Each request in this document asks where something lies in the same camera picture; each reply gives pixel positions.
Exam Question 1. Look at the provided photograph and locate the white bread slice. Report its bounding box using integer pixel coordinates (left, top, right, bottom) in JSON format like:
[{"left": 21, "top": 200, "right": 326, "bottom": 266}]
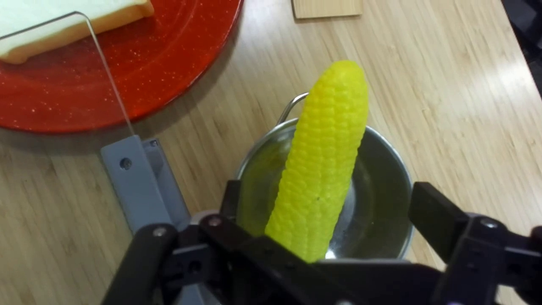
[{"left": 0, "top": 0, "right": 155, "bottom": 64}]

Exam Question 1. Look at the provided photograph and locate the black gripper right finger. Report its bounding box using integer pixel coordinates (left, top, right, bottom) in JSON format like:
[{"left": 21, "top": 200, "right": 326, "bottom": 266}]
[{"left": 409, "top": 181, "right": 542, "bottom": 305}]

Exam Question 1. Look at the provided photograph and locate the red plate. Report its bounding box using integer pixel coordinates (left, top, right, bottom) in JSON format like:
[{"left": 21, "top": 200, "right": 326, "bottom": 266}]
[{"left": 0, "top": 0, "right": 243, "bottom": 133}]

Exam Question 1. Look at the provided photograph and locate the small steel pot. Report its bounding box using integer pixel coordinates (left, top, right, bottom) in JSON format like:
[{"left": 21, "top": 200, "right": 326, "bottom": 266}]
[{"left": 221, "top": 93, "right": 412, "bottom": 259}]

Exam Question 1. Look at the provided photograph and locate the yellow toy corn cob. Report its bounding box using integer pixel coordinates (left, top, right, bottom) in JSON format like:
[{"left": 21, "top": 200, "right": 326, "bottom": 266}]
[{"left": 265, "top": 61, "right": 370, "bottom": 262}]

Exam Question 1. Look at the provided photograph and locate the thin wooden board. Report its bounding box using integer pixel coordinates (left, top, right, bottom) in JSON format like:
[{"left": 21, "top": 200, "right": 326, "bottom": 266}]
[{"left": 292, "top": 0, "right": 362, "bottom": 18}]

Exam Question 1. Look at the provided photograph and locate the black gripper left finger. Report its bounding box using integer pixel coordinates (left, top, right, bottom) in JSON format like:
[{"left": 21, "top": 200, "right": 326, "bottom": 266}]
[{"left": 101, "top": 178, "right": 311, "bottom": 305}]

